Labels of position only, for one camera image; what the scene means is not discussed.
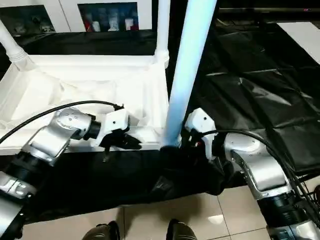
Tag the white plastic table top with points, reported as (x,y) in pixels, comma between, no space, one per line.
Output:
(75,85)

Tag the white plastic table leg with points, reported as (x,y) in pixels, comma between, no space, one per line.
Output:
(163,25)
(12,47)
(190,60)

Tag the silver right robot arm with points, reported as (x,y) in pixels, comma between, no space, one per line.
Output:
(250,160)

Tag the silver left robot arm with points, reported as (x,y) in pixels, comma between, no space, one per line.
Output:
(55,137)

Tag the black work mat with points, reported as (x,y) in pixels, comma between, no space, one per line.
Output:
(250,75)

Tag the white cabinet with glass doors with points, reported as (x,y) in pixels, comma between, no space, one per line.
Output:
(67,12)

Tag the black metal bar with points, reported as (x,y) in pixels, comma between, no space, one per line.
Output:
(270,10)

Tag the white flat panel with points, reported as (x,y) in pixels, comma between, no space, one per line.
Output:
(305,37)

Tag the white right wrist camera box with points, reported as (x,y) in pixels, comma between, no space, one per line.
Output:
(200,122)

